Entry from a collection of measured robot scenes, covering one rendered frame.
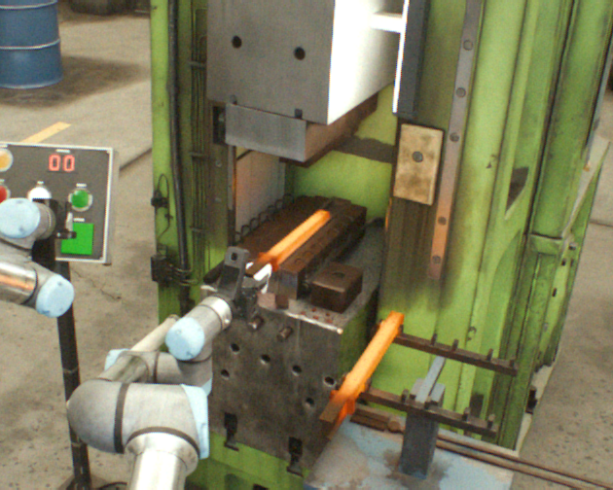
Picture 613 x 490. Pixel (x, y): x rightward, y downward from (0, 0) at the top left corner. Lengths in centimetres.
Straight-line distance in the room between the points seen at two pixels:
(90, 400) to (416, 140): 89
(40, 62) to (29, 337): 332
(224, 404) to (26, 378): 128
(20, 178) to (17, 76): 441
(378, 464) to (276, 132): 75
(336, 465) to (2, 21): 508
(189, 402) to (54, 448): 166
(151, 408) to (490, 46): 97
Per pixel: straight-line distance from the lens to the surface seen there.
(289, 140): 181
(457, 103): 180
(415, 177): 185
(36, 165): 211
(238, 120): 186
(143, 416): 135
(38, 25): 644
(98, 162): 207
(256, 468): 227
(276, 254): 197
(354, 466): 183
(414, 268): 197
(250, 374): 208
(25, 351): 346
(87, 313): 364
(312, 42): 173
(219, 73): 186
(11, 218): 163
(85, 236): 205
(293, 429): 212
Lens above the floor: 196
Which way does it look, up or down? 29 degrees down
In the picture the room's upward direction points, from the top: 4 degrees clockwise
